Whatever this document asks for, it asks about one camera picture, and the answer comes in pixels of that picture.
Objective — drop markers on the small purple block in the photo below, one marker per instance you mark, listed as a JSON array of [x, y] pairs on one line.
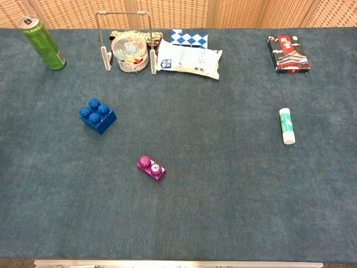
[[152, 169]]

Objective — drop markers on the blue toy brick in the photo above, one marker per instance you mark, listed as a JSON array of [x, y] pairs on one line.
[[97, 120]]

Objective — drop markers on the blue felt table cloth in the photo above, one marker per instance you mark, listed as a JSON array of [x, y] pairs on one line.
[[195, 139]]

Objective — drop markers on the white plastic bag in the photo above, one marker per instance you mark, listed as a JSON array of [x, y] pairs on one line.
[[189, 60]]

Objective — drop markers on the clear tub of binder clips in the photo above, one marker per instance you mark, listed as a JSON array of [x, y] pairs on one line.
[[129, 56]]

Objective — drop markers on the blue white checkered puzzle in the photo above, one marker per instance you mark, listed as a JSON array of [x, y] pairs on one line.
[[189, 39]]

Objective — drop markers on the green white glue stick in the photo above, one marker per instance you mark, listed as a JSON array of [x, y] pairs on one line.
[[286, 125]]

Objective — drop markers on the wicker folding screen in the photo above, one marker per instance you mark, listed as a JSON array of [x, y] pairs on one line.
[[173, 11]]

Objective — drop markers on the black red printed box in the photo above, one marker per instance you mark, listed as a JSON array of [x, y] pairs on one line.
[[290, 56]]

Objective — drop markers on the green drink can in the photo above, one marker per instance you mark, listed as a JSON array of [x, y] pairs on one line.
[[44, 44]]

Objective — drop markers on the aluminium rail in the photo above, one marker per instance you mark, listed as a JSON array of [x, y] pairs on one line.
[[178, 263]]

